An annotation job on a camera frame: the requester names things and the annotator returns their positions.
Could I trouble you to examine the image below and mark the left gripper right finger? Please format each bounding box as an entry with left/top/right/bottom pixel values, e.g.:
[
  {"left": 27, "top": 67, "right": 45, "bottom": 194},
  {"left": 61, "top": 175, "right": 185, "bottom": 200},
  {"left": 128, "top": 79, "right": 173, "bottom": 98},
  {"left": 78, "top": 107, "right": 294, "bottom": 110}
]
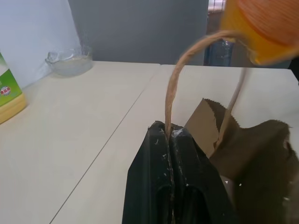
[{"left": 170, "top": 125, "right": 239, "bottom": 224}]

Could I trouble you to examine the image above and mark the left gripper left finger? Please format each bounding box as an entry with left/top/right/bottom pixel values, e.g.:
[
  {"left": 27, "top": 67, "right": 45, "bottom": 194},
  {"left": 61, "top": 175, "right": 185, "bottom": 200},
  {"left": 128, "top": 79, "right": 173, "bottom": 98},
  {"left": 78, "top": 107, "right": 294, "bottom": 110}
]
[{"left": 121, "top": 120, "right": 175, "bottom": 224}]

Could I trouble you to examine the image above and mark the brown paper bag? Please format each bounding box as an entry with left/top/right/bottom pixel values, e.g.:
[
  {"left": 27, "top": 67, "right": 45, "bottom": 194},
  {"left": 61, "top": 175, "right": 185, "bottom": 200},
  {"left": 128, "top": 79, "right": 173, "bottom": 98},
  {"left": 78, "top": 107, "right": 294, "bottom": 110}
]
[{"left": 164, "top": 30, "right": 299, "bottom": 224}]

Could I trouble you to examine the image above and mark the orange capped yellow bottle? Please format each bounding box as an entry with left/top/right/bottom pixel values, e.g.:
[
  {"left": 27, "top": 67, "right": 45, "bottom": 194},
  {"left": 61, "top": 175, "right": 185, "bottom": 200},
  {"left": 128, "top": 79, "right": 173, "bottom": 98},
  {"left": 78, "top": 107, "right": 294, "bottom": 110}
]
[{"left": 219, "top": 0, "right": 299, "bottom": 65}]

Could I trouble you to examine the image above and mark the blue water jug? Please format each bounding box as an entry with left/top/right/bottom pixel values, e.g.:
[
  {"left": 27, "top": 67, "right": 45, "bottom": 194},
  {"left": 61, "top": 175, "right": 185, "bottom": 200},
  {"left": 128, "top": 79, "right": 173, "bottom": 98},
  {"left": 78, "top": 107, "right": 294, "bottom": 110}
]
[{"left": 203, "top": 38, "right": 235, "bottom": 67}]

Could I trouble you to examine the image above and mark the clear glass bowl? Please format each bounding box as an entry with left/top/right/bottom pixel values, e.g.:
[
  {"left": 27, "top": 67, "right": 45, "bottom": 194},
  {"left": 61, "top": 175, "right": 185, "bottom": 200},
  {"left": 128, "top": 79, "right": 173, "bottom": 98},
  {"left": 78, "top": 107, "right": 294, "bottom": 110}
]
[{"left": 44, "top": 45, "right": 93, "bottom": 77}]

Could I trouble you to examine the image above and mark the grey partition panel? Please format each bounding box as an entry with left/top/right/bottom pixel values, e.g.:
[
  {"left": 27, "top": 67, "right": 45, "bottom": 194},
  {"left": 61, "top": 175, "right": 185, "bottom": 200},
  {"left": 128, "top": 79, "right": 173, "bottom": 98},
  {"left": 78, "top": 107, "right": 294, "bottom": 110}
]
[{"left": 67, "top": 0, "right": 210, "bottom": 64}]

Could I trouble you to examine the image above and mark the yellow detergent jug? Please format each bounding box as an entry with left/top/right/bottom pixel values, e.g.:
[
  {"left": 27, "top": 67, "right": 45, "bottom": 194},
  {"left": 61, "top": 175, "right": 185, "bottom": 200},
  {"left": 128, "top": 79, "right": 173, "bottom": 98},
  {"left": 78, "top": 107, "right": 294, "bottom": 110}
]
[{"left": 0, "top": 50, "right": 30, "bottom": 126}]

